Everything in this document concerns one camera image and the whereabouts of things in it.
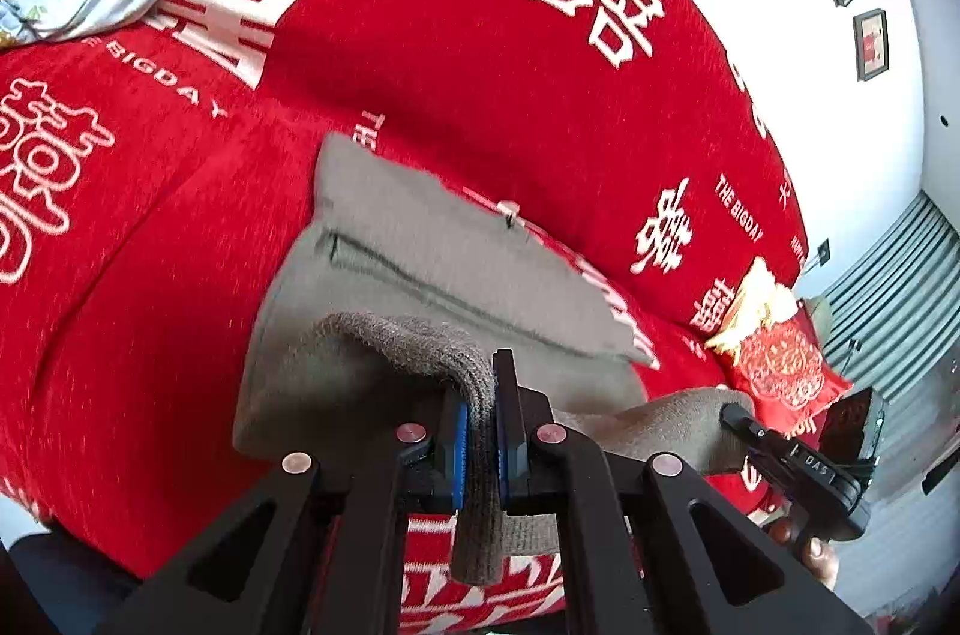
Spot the person's right hand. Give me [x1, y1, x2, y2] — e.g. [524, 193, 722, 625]
[765, 518, 839, 591]

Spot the red embroidered pillow near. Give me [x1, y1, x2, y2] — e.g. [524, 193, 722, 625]
[706, 256, 853, 437]

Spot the grey striped radiator panel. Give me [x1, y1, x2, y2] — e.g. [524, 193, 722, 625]
[823, 193, 960, 401]

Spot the grey knit garment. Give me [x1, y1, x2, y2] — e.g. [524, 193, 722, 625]
[233, 134, 745, 586]

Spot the small red framed picture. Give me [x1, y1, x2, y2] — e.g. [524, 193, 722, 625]
[853, 9, 890, 82]

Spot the red wedding bedspread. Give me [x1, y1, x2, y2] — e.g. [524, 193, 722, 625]
[0, 0, 814, 635]

